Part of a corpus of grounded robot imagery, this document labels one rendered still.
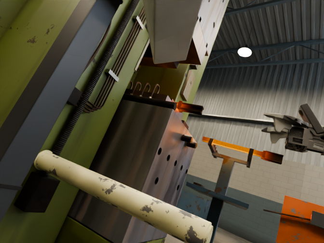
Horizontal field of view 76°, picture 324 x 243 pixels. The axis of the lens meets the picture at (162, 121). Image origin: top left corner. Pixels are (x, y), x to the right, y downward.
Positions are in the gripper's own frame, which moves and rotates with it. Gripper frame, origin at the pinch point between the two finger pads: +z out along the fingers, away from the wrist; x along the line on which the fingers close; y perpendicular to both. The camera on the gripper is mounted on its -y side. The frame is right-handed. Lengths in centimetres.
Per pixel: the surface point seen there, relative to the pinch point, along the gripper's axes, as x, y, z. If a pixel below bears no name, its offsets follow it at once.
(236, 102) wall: 805, -418, 154
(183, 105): -0.7, -0.2, 30.5
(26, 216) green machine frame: -33, 53, 47
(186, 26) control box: -48, 5, 14
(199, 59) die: 3.5, -27.4, 32.9
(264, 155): 37.9, 1.5, -3.2
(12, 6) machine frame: -47, -8, 91
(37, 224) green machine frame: -29, 55, 47
